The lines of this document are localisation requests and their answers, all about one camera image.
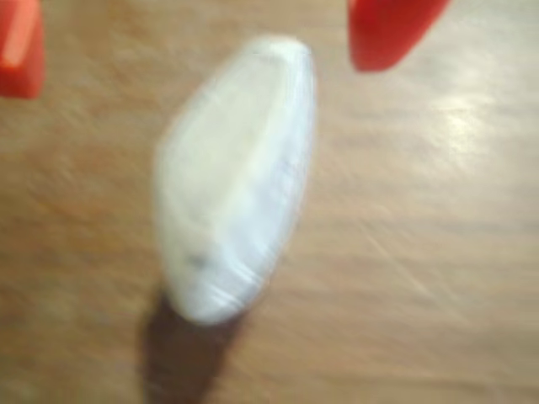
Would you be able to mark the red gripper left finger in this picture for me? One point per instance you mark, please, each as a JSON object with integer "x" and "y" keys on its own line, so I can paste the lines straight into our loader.
{"x": 19, "y": 54}

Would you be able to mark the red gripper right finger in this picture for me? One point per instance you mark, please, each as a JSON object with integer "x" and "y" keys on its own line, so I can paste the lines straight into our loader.
{"x": 387, "y": 33}

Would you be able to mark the white eraser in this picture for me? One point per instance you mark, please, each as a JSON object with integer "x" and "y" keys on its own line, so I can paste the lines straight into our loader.
{"x": 236, "y": 185}

